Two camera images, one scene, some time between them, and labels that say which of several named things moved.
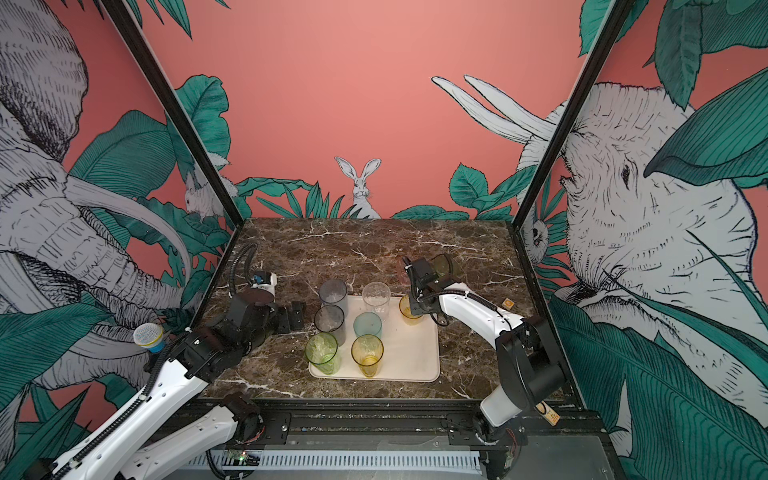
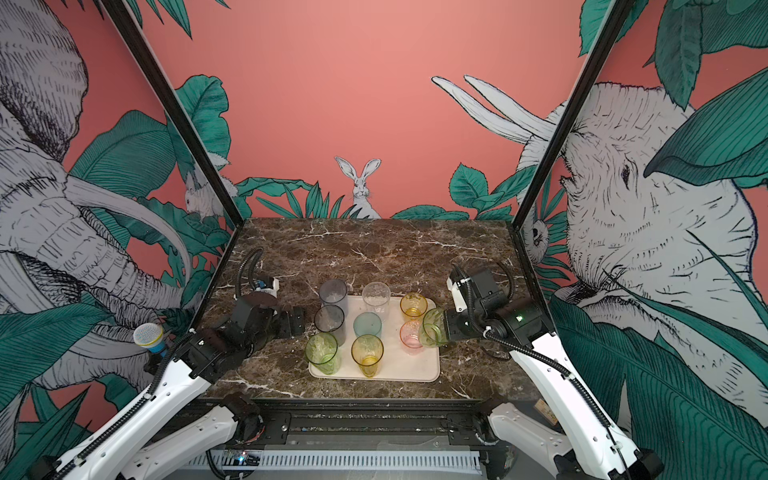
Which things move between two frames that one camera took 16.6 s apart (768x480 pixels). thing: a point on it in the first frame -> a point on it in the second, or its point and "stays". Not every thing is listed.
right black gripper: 416,309 -> 454,332
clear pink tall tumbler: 376,297 stays
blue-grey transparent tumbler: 334,292 stays
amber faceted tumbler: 406,311 stays
